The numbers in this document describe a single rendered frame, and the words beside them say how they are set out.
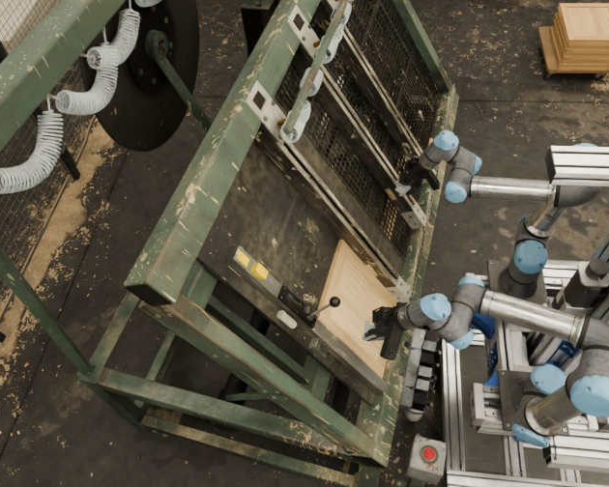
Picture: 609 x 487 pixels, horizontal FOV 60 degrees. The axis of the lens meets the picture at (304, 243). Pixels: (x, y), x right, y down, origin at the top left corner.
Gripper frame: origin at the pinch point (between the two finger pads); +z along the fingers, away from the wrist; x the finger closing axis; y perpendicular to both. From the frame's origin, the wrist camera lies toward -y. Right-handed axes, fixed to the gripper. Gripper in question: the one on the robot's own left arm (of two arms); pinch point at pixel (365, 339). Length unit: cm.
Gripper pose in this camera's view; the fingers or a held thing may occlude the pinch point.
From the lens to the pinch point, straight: 178.1
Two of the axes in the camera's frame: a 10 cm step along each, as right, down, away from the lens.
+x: -8.5, -2.2, -4.7
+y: 0.0, -9.0, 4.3
